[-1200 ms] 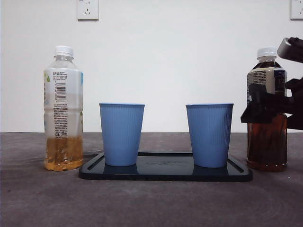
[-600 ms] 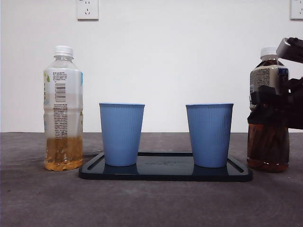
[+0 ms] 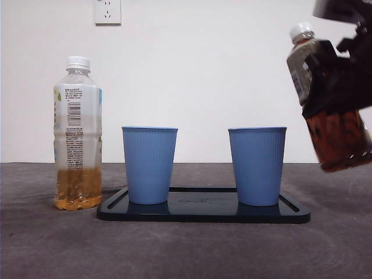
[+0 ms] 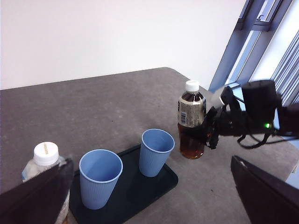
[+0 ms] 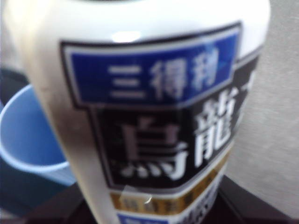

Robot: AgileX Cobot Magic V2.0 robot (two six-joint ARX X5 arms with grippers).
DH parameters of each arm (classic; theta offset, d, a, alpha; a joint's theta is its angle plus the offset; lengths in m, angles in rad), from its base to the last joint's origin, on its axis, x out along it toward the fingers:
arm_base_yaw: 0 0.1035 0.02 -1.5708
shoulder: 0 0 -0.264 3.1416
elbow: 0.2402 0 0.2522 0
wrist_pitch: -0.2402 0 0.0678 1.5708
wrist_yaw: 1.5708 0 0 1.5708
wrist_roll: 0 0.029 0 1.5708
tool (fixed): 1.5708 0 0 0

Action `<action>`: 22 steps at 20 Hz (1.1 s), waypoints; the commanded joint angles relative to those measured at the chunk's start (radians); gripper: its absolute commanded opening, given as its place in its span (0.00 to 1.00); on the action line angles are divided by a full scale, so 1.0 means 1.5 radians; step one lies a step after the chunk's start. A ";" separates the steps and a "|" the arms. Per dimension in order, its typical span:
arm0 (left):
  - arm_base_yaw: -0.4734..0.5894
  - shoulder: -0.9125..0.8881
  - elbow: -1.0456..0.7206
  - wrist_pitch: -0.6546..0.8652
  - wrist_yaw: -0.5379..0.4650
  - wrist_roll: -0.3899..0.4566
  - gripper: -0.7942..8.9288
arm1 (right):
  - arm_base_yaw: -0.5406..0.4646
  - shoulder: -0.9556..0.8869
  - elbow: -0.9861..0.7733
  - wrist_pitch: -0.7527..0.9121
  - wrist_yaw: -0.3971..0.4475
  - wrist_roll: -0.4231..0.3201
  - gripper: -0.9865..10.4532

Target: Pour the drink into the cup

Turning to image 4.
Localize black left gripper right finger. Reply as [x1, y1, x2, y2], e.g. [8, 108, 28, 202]
[230, 155, 299, 224]

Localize yellow tea bottle white label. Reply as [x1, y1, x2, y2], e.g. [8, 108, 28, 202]
[21, 141, 71, 224]

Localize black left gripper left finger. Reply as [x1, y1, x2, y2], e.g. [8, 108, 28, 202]
[0, 158, 75, 224]

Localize blue-grey window frame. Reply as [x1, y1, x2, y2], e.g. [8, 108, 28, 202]
[208, 0, 292, 93]

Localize pale grey right wrist camera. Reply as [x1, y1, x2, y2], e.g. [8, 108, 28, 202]
[210, 85, 234, 109]

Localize dark tea bottle beige label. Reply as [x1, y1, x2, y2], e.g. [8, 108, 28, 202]
[177, 80, 207, 160]

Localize blue ribbed plastic cup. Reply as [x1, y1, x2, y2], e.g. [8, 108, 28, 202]
[139, 128, 176, 177]
[78, 149, 123, 210]

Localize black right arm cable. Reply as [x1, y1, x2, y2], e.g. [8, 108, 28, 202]
[237, 129, 278, 149]

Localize dark blue plastic tray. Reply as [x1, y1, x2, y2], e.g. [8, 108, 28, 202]
[69, 144, 179, 224]

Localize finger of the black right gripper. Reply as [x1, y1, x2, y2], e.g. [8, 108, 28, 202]
[179, 120, 211, 143]

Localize grey window blinds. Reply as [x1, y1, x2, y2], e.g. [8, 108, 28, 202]
[271, 30, 299, 107]

